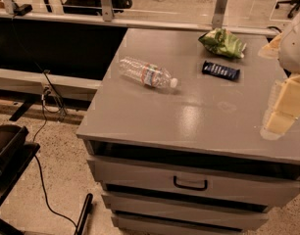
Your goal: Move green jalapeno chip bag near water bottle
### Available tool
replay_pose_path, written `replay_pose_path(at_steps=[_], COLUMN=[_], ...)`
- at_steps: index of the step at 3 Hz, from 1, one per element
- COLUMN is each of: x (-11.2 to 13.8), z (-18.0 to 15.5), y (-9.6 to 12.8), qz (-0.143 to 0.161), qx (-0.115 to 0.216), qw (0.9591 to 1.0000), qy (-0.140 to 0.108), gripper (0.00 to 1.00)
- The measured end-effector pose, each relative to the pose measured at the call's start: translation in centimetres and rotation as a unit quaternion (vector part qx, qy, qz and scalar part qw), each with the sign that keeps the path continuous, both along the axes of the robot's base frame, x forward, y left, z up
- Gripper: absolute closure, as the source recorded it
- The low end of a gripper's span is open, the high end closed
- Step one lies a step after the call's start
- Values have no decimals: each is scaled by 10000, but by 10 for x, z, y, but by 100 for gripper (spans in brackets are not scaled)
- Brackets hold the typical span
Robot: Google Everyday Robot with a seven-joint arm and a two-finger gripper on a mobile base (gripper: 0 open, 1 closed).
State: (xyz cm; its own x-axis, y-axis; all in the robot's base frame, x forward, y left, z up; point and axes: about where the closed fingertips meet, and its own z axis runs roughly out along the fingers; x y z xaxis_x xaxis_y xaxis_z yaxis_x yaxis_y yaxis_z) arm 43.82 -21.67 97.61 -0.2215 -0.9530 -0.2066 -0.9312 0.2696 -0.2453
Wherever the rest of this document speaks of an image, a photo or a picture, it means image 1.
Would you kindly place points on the bottom grey drawer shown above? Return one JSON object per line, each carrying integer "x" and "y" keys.
{"x": 162, "y": 227}

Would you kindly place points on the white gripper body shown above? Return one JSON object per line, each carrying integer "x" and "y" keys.
{"x": 294, "y": 46}

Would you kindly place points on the grey drawer cabinet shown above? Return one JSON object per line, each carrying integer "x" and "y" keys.
{"x": 205, "y": 122}

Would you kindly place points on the middle grey drawer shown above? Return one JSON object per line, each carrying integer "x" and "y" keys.
{"x": 184, "y": 211}

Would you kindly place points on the green jalapeno chip bag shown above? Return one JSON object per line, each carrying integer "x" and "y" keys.
{"x": 222, "y": 42}

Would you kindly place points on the clear plastic water bottle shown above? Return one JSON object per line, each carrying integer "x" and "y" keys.
{"x": 146, "y": 73}

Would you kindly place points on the grey metal divider rail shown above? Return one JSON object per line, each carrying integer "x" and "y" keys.
{"x": 238, "y": 16}

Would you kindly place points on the grey drawer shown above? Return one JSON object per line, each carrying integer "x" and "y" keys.
{"x": 184, "y": 211}
{"x": 162, "y": 227}

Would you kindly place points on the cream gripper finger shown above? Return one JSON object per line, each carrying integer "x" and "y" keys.
{"x": 283, "y": 106}
{"x": 270, "y": 50}

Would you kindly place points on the dark blue snack bar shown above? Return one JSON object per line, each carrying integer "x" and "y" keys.
{"x": 220, "y": 71}

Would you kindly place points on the top drawer with black handle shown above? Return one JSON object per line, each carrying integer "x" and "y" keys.
{"x": 191, "y": 181}

